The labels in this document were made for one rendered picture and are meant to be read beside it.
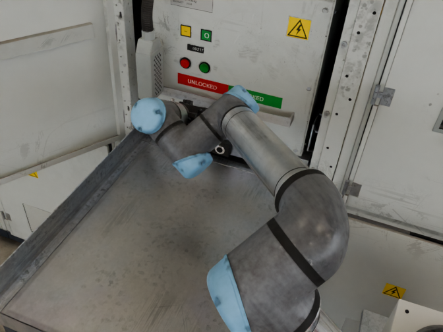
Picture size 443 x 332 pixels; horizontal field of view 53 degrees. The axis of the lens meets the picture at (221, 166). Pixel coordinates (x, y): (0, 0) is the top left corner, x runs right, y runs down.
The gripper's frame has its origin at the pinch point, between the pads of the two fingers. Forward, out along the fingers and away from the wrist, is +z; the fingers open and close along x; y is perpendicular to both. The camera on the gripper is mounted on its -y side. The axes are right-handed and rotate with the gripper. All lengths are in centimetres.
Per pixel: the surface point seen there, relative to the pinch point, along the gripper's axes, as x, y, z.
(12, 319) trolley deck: -49, -16, -44
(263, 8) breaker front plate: 30.4, 14.7, -7.3
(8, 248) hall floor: -83, -102, 51
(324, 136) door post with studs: 2.2, 35.0, 5.9
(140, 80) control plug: 7.2, -16.0, -6.3
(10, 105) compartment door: -6, -45, -21
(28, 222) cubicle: -64, -87, 43
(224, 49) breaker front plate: 19.8, 4.5, -0.8
